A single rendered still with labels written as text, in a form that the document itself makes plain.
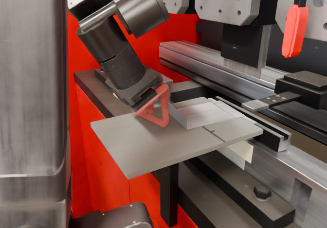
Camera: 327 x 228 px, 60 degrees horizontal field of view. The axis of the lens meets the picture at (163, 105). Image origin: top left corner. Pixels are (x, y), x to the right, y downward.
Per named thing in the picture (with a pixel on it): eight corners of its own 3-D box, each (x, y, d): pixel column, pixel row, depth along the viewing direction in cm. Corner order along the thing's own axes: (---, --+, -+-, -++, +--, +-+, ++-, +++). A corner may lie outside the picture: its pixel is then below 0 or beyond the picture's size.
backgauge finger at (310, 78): (227, 104, 64) (229, 84, 62) (301, 85, 76) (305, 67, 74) (268, 126, 55) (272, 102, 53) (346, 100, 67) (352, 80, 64)
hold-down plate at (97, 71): (94, 75, 120) (93, 68, 118) (106, 73, 122) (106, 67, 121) (120, 99, 96) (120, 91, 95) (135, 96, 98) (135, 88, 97)
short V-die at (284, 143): (207, 110, 65) (208, 98, 64) (217, 107, 67) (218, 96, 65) (277, 152, 49) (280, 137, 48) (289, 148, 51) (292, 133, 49)
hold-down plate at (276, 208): (172, 146, 69) (172, 135, 67) (190, 141, 71) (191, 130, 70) (270, 235, 45) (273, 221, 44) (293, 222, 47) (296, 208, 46)
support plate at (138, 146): (90, 126, 54) (90, 122, 53) (203, 100, 65) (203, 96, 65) (127, 180, 39) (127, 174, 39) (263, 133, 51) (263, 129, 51)
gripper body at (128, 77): (137, 67, 51) (116, 32, 47) (166, 82, 43) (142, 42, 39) (110, 89, 50) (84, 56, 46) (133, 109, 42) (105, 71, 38)
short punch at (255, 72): (219, 66, 59) (223, 19, 55) (227, 65, 60) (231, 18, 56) (255, 79, 51) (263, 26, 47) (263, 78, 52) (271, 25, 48)
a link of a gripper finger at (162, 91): (166, 103, 54) (142, 64, 48) (187, 116, 48) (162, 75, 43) (138, 126, 52) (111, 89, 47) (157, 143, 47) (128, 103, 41)
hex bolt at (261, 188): (249, 193, 49) (250, 185, 49) (261, 188, 50) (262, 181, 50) (262, 203, 47) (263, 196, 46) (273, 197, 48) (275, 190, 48)
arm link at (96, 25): (71, 21, 42) (70, 32, 37) (111, -4, 41) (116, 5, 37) (98, 58, 46) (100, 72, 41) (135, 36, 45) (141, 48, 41)
